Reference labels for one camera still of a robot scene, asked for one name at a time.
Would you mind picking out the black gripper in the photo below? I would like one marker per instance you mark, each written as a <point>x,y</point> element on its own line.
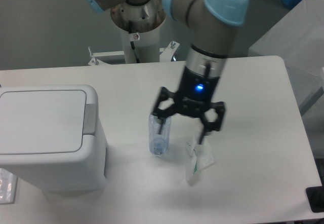
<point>192,99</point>

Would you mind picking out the white push-lid trash can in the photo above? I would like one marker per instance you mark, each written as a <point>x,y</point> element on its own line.
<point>52,137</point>

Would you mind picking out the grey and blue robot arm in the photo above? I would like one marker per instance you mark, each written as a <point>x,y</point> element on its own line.
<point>214,23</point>

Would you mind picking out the clear plastic water bottle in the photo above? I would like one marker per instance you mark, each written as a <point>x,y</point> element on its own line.
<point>159,135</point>

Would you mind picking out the crumpled white plastic wrapper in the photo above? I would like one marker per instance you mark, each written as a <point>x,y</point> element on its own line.
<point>201,156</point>

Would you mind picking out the white cloth covered box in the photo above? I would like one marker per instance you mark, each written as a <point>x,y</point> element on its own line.
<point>298,39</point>

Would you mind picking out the black device at table edge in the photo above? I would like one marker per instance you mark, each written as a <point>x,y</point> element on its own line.
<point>315,198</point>

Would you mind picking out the clear plastic sheet under bin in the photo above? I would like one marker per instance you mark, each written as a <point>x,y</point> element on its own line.
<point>8,187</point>

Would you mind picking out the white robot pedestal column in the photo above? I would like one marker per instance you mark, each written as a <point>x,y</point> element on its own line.
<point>140,30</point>

